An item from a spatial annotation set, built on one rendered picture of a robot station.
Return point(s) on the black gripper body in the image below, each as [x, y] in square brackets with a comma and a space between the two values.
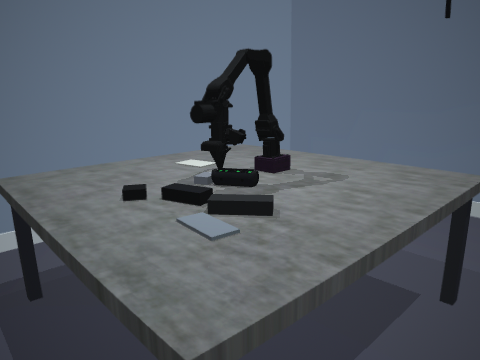
[216, 143]

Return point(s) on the dark grey controller unit with green rocker switches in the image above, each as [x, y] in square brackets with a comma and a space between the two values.
[235, 177]

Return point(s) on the white flat panel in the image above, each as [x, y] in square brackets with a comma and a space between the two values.
[195, 163]

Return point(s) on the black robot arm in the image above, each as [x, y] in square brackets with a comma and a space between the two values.
[214, 105]

